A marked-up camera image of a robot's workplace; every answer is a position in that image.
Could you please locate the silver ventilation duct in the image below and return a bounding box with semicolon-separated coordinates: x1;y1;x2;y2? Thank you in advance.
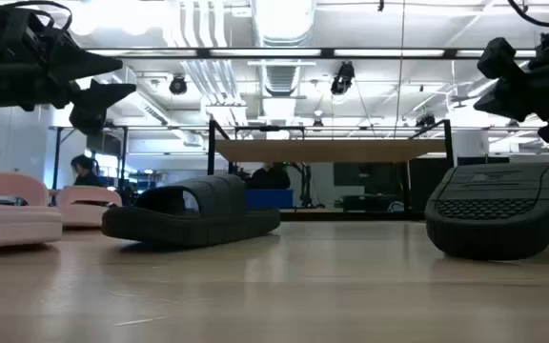
250;0;317;99

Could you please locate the black case with white logo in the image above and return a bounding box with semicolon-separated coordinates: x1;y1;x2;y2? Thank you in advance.
340;192;407;213

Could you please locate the blue storage bin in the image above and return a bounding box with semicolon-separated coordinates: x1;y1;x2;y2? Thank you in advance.
245;189;295;210

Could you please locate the person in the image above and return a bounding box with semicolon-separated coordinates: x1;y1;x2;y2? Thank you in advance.
247;161;292;191
70;154;105;188

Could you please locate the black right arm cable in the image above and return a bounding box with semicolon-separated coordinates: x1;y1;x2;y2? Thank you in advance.
507;0;549;51

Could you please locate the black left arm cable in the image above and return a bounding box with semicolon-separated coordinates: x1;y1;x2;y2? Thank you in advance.
2;0;74;32

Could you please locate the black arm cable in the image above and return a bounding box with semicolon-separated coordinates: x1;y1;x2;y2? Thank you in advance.
507;0;549;51
2;0;74;32

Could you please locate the black shelf with wooden board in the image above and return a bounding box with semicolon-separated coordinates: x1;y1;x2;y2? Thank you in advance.
206;118;456;223

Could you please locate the thin hanging cable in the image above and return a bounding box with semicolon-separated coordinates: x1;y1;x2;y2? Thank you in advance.
393;0;407;140

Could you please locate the black slide sandal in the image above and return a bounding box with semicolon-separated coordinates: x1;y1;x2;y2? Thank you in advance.
101;173;282;248
424;161;549;262

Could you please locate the black overhead frame bar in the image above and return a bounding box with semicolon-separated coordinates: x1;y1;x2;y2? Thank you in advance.
83;46;540;60

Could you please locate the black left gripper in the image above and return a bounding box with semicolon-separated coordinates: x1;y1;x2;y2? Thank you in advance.
0;0;137;136

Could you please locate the black background table frame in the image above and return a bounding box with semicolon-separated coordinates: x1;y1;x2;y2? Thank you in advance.
48;124;131;206

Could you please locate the pink slide sandal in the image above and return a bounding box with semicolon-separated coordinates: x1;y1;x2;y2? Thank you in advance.
56;185;123;229
0;171;64;251

